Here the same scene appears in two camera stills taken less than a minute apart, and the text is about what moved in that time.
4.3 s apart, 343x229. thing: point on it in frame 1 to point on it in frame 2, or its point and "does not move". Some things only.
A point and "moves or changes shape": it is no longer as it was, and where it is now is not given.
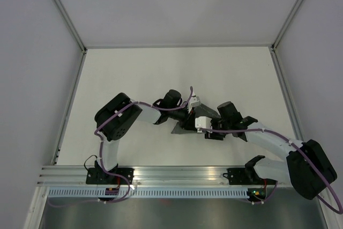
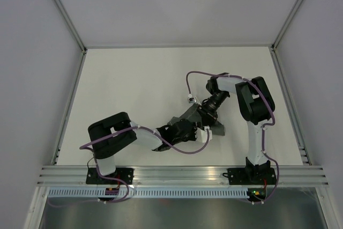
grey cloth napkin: (200, 111) moves or changes shape
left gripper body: (183, 116) to (191, 136)
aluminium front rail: (143, 175) does not move
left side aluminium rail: (54, 159) does not move
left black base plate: (98, 176) does not move
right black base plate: (246, 176) does not move
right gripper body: (220, 124) to (209, 109)
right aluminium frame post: (295, 10) does not move
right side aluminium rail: (286, 93) does not move
